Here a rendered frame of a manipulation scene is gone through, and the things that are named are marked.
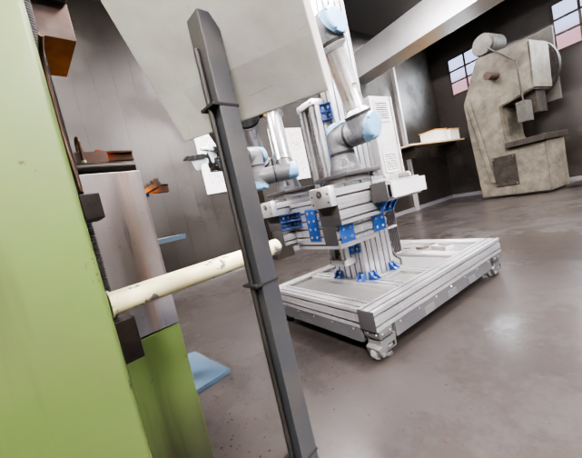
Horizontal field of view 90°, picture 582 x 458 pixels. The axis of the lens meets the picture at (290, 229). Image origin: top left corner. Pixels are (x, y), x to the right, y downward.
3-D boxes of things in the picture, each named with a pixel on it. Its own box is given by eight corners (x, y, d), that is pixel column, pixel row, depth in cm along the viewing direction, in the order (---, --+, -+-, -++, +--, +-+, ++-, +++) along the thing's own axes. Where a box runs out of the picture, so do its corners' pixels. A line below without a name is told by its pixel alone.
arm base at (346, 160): (346, 174, 149) (341, 155, 148) (369, 167, 136) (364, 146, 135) (324, 178, 141) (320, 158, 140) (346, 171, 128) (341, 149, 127)
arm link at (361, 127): (360, 144, 137) (315, 23, 124) (389, 133, 126) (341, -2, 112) (347, 152, 130) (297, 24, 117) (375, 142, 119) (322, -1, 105)
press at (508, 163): (602, 178, 500) (579, 2, 476) (583, 190, 427) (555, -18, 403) (498, 193, 629) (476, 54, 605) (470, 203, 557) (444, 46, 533)
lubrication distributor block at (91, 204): (99, 221, 54) (93, 198, 54) (105, 217, 50) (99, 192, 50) (80, 224, 52) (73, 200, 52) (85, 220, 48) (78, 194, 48)
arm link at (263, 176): (276, 185, 126) (271, 161, 125) (251, 191, 126) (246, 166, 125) (277, 186, 134) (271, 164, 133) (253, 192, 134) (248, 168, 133)
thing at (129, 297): (273, 254, 87) (269, 237, 87) (285, 254, 83) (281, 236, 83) (109, 316, 57) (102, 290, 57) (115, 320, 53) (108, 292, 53)
